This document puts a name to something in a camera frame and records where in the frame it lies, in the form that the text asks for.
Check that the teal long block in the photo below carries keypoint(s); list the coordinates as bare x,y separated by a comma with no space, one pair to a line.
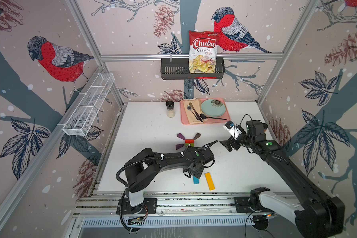
195,180

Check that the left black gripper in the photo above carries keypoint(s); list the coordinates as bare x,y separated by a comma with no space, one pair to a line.
198,175

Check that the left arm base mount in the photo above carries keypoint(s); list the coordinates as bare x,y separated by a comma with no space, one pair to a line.
148,206

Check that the brown triangle block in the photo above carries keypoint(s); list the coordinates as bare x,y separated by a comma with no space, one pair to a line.
198,135

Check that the black long spoon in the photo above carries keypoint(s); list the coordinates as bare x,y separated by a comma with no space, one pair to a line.
203,116

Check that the iridescent butter knife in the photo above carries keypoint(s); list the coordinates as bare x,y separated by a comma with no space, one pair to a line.
198,115

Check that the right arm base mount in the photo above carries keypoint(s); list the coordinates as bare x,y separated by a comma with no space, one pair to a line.
242,204

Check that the purple triangle block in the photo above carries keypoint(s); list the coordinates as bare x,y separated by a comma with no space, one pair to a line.
178,146
181,136

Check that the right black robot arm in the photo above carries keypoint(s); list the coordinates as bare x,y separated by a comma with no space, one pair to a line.
315,213

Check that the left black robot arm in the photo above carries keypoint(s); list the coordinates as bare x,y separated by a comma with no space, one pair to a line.
142,169

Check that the pink plastic tray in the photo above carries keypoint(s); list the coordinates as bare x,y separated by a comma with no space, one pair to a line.
212,121

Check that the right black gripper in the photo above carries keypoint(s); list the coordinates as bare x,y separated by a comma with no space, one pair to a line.
232,142

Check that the glass salt grinder black cap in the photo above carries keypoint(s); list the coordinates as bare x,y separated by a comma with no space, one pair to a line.
170,109

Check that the silver teaspoon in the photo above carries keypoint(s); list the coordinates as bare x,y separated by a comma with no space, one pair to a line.
190,109

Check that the Chuba cassava chips bag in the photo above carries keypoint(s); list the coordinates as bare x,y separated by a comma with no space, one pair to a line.
203,47

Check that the mint green flower plate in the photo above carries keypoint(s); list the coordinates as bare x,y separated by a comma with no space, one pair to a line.
213,107

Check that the yellow long block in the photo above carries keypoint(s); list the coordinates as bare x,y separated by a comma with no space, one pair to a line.
209,181

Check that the beige cloth napkin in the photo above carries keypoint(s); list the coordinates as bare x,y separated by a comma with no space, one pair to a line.
186,116

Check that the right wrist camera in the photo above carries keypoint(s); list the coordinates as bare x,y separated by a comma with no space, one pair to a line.
235,130

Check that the black wire wall basket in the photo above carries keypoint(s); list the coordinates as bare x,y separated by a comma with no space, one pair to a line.
179,69

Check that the white wire wall basket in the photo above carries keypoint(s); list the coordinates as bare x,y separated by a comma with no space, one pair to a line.
85,113

